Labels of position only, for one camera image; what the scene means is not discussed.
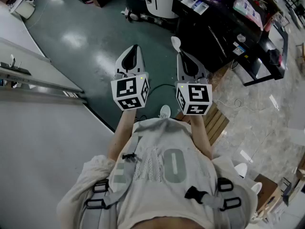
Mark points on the pink white powder bag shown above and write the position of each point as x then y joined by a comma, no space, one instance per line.
249,11

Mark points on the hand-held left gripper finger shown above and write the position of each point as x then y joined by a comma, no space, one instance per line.
142,61
119,62

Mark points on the person's left forearm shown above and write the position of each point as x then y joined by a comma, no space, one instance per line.
121,137

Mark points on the black washing machine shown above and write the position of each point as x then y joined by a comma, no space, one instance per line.
202,39

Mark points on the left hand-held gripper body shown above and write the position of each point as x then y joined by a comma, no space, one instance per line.
128,92

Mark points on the white round stool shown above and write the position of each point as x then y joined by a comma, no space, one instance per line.
241,169
257,188

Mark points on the small closed cardboard box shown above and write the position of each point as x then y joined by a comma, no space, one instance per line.
267,194

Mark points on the white plastic spoon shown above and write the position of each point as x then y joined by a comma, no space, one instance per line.
175,42

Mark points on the pink plastic item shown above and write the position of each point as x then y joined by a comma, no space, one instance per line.
268,25

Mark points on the white storage box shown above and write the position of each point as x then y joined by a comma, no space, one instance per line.
22,8

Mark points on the white printed t-shirt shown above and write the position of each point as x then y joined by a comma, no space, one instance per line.
157,199

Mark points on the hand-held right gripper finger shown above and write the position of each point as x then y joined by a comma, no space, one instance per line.
200,68
180,67

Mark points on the person's right forearm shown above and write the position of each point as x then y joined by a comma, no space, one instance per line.
201,137

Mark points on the metal door rail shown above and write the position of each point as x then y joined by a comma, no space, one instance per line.
35,81

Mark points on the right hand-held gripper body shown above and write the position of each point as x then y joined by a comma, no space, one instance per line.
197,94

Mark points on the person's left shoe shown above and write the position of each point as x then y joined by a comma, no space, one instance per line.
165,111

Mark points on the white detergent drawer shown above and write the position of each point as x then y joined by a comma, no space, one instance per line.
194,5

